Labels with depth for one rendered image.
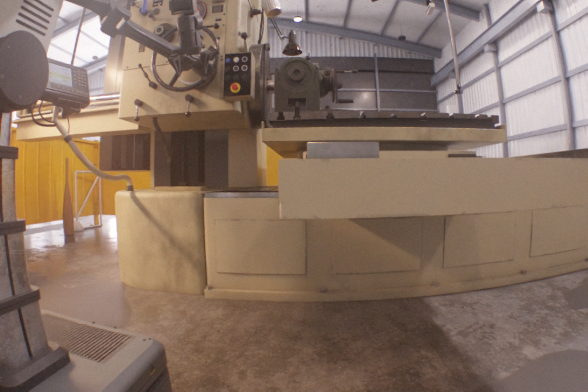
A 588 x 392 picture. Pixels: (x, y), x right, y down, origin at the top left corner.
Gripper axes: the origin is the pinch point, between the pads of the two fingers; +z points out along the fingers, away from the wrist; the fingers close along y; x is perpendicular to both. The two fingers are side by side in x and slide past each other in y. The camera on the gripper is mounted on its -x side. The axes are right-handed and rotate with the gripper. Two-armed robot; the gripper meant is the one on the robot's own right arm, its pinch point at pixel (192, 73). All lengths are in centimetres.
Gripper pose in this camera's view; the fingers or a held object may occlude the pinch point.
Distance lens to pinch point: 115.2
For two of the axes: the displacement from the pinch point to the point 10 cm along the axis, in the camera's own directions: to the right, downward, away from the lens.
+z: 0.5, 8.8, 4.8
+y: -10.0, 0.1, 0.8
